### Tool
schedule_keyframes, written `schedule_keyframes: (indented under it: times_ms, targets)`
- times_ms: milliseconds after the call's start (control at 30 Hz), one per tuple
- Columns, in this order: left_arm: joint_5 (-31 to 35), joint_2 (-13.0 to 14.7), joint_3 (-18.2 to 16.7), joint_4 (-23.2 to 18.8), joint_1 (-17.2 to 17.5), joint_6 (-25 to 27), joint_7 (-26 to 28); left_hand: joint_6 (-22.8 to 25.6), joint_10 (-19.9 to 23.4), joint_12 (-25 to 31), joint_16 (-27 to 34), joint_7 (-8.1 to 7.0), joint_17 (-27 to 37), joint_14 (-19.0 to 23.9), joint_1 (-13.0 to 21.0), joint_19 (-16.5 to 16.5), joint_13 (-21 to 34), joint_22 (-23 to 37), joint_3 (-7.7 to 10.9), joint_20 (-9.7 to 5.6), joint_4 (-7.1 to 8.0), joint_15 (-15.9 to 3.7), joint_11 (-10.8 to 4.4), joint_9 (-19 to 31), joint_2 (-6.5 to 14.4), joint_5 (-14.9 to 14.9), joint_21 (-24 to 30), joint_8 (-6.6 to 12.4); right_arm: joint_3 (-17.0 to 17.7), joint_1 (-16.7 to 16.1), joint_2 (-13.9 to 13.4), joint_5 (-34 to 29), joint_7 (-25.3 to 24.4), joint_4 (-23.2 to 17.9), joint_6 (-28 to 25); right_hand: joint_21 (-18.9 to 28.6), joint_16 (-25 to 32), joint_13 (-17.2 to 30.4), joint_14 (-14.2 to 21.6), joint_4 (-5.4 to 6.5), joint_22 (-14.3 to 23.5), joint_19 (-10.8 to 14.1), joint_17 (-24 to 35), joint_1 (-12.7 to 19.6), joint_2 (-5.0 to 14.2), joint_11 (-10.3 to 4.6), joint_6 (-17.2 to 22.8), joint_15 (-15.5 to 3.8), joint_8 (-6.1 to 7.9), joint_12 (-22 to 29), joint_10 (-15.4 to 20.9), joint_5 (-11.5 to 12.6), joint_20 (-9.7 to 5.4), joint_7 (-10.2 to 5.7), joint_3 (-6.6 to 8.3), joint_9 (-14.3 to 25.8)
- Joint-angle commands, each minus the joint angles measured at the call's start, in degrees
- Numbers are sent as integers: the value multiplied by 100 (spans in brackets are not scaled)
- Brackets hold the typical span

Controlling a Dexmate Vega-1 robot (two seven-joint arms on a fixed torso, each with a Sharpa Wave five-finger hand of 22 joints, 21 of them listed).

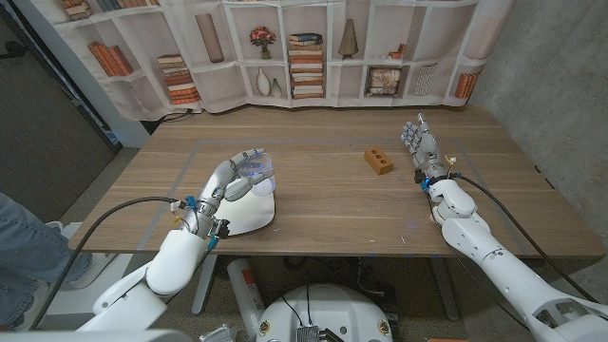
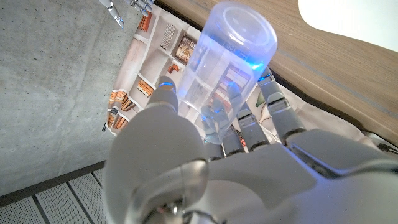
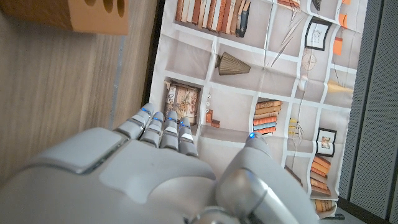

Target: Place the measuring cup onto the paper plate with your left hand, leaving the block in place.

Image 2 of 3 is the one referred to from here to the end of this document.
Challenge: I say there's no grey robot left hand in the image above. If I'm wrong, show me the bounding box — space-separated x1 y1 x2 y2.
102 67 398 224

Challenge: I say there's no clear plastic measuring cup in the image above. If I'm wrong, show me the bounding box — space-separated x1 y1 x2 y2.
175 1 278 146

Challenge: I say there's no printed bookshelf backdrop cloth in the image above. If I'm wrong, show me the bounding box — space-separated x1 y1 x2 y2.
102 4 383 150

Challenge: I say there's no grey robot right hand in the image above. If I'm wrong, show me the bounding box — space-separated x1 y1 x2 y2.
98 0 155 30

